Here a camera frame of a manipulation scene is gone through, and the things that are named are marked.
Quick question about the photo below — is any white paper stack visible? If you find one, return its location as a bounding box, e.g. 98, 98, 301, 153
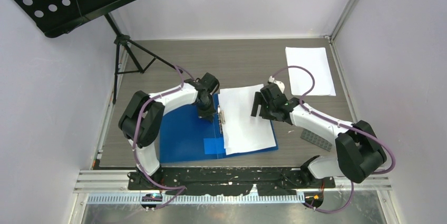
218, 84, 277, 155

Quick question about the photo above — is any blue clip file folder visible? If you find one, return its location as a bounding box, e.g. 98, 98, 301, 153
159, 94, 278, 163

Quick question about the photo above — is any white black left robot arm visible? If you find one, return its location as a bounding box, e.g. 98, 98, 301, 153
118, 73, 220, 189

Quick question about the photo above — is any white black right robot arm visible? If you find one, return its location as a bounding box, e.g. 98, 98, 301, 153
251, 83, 387, 187

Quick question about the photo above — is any grey lego baseplate with bricks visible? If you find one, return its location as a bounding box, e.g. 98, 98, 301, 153
300, 129, 333, 152

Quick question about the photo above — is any right white paper sheet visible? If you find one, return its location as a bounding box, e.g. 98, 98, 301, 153
285, 47, 336, 96

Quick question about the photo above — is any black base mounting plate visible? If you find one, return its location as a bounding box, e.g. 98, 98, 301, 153
127, 167, 335, 196

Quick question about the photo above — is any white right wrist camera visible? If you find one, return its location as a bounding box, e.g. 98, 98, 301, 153
267, 76, 285, 95

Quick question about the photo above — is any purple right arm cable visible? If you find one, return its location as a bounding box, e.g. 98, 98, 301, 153
270, 65, 397, 214

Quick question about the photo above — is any aluminium rail frame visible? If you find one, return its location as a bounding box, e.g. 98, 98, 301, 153
74, 167, 392, 206

